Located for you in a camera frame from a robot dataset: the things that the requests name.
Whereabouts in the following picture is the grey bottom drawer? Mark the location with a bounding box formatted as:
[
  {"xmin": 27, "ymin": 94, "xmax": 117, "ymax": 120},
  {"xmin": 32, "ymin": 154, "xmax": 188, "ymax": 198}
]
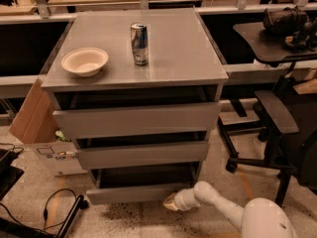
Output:
[{"xmin": 86, "ymin": 162, "xmax": 199, "ymax": 204}]

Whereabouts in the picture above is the grey drawer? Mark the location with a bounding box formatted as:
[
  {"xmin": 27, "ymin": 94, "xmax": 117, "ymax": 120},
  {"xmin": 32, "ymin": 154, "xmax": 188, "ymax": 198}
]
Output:
[
  {"xmin": 86, "ymin": 162, "xmax": 199, "ymax": 204},
  {"xmin": 75, "ymin": 141, "xmax": 209, "ymax": 170},
  {"xmin": 53, "ymin": 102, "xmax": 221, "ymax": 139}
]

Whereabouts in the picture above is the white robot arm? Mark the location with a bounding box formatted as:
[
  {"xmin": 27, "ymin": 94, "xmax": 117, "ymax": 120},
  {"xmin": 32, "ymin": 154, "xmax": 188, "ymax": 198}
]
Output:
[{"xmin": 163, "ymin": 181, "xmax": 299, "ymax": 238}]

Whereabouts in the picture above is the grey middle drawer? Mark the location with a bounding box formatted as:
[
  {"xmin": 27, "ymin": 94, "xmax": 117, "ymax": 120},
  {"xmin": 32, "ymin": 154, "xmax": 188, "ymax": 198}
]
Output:
[{"xmin": 75, "ymin": 141, "xmax": 209, "ymax": 170}]

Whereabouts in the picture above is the grey top drawer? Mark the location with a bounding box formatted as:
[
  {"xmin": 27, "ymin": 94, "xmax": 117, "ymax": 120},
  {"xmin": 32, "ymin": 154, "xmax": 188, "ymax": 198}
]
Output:
[{"xmin": 53, "ymin": 102, "xmax": 221, "ymax": 139}]

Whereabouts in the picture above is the grey drawer cabinet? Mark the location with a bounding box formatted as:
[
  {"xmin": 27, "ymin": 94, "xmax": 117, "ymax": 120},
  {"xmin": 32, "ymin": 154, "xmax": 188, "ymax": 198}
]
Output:
[{"xmin": 41, "ymin": 7, "xmax": 230, "ymax": 186}]

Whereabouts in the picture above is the white printed cardboard box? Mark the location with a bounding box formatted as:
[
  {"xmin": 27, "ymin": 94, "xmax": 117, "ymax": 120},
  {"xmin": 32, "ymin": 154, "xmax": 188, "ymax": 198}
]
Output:
[{"xmin": 30, "ymin": 141, "xmax": 86, "ymax": 177}]

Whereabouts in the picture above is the black office chair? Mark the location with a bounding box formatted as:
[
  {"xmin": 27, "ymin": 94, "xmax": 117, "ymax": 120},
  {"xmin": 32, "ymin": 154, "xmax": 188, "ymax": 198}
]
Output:
[{"xmin": 217, "ymin": 66, "xmax": 317, "ymax": 208}]

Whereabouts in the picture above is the brown cardboard box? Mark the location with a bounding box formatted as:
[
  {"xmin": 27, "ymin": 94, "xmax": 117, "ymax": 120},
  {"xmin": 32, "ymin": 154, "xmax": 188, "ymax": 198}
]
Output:
[{"xmin": 9, "ymin": 78, "xmax": 58, "ymax": 144}]

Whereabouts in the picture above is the white paper bowl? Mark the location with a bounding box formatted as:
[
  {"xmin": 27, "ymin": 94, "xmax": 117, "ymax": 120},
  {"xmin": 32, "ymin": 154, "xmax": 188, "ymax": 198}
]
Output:
[{"xmin": 61, "ymin": 48, "xmax": 109, "ymax": 77}]

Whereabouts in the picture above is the black equipment at left edge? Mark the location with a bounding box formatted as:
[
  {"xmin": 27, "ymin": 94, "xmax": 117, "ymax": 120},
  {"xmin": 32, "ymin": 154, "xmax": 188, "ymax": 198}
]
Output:
[{"xmin": 0, "ymin": 149, "xmax": 24, "ymax": 200}]

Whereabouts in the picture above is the silver blue drink can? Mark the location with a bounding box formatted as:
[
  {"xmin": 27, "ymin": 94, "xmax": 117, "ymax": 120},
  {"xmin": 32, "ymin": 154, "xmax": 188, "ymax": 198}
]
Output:
[{"xmin": 130, "ymin": 22, "xmax": 149, "ymax": 65}]

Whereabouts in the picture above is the black side table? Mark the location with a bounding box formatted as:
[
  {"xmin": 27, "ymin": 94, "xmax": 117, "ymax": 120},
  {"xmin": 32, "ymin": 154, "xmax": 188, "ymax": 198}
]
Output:
[{"xmin": 233, "ymin": 22, "xmax": 317, "ymax": 64}]

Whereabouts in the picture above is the black headset on table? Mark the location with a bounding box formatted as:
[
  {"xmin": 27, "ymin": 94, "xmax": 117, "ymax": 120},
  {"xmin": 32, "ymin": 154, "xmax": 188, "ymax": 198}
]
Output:
[{"xmin": 263, "ymin": 7, "xmax": 317, "ymax": 51}]

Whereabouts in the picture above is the black cable on floor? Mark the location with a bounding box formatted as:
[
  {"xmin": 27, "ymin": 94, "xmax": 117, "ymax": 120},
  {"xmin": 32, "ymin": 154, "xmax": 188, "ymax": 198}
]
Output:
[{"xmin": 0, "ymin": 187, "xmax": 77, "ymax": 233}]

